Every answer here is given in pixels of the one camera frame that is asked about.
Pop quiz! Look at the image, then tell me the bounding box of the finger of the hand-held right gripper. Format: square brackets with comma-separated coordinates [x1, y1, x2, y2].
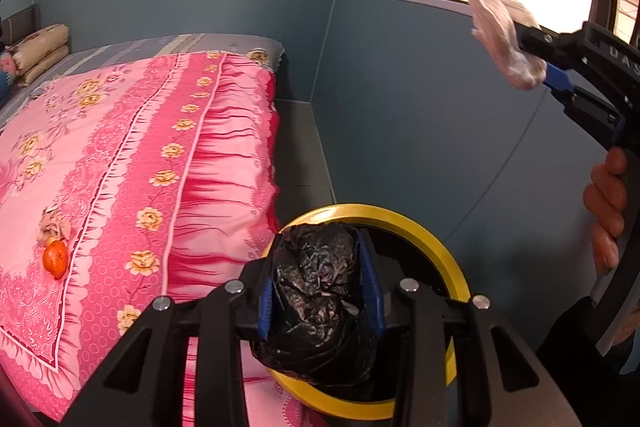
[544, 62, 627, 144]
[512, 23, 585, 64]

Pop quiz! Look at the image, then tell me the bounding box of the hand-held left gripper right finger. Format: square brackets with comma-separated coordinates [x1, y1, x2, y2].
[355, 229, 581, 427]

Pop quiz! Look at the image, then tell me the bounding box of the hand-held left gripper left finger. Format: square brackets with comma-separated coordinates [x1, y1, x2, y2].
[60, 259, 276, 427]

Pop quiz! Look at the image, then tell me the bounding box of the clear plastic wrapper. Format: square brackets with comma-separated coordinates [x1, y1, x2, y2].
[469, 0, 548, 92]

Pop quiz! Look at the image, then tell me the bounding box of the yellow rimmed waste bin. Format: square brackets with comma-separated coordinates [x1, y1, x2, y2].
[270, 204, 471, 420]

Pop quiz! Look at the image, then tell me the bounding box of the black plastic bag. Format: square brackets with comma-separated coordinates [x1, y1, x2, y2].
[250, 222, 381, 388]

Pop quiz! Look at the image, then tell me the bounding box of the person's right forearm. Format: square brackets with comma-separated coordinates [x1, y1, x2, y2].
[537, 297, 640, 375]

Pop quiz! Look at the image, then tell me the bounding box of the person's right hand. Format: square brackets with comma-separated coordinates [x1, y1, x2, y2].
[582, 149, 629, 270]

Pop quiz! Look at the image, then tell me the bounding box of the pink floral blanket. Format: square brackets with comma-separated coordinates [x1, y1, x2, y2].
[0, 49, 311, 427]

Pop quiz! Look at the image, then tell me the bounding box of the tangerine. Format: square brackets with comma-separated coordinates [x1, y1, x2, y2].
[42, 239, 69, 280]

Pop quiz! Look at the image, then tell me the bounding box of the crumpled tissue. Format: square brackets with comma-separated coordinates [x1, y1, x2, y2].
[37, 204, 73, 241]

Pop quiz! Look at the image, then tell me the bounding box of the beige folded quilt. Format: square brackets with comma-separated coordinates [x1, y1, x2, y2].
[7, 23, 71, 88]

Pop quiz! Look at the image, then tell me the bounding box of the blue floral folded quilt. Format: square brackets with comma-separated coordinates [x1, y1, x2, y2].
[0, 52, 16, 100]

